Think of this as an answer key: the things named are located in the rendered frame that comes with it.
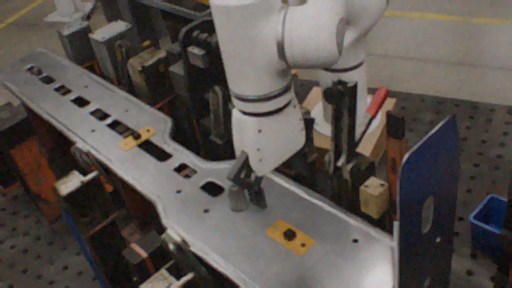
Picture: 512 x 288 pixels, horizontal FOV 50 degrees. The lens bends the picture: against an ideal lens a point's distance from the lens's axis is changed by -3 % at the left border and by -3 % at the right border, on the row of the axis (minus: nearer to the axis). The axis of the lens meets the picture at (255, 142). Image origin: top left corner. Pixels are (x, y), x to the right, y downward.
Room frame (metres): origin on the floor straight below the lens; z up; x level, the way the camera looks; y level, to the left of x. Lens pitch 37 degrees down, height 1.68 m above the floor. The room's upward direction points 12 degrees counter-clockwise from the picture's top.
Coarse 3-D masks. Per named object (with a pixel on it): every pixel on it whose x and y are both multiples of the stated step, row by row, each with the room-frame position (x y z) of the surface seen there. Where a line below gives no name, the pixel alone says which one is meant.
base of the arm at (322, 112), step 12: (324, 72) 1.18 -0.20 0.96; (348, 72) 1.15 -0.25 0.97; (360, 72) 1.16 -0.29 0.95; (324, 84) 1.19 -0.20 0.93; (360, 84) 1.17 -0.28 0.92; (360, 96) 1.17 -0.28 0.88; (324, 108) 1.20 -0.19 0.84; (360, 108) 1.17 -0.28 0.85; (324, 120) 1.21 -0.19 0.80; (360, 120) 1.17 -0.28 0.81; (324, 132) 1.17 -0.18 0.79
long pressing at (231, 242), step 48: (48, 96) 1.30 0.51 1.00; (96, 96) 1.24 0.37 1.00; (96, 144) 1.03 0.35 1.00; (144, 192) 0.83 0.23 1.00; (192, 192) 0.80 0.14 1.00; (288, 192) 0.74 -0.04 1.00; (192, 240) 0.68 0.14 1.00; (240, 240) 0.65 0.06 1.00; (336, 240) 0.61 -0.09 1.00; (384, 240) 0.59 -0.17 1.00
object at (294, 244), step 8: (280, 224) 0.67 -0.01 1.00; (288, 224) 0.66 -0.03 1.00; (272, 232) 0.65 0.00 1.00; (280, 232) 0.65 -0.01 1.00; (296, 232) 0.64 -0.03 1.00; (280, 240) 0.63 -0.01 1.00; (288, 240) 0.63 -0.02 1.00; (296, 240) 0.62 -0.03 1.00; (304, 240) 0.62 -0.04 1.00; (312, 240) 0.62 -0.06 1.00; (288, 248) 0.61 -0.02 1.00; (296, 248) 0.61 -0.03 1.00; (304, 248) 0.60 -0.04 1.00
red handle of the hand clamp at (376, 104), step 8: (384, 88) 0.79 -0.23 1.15; (376, 96) 0.78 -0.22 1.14; (384, 96) 0.78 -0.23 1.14; (376, 104) 0.77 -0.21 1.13; (368, 112) 0.76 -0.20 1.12; (376, 112) 0.76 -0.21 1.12; (368, 120) 0.75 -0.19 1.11; (360, 128) 0.75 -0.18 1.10; (368, 128) 0.75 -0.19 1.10; (360, 136) 0.74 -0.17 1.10; (336, 160) 0.73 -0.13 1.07
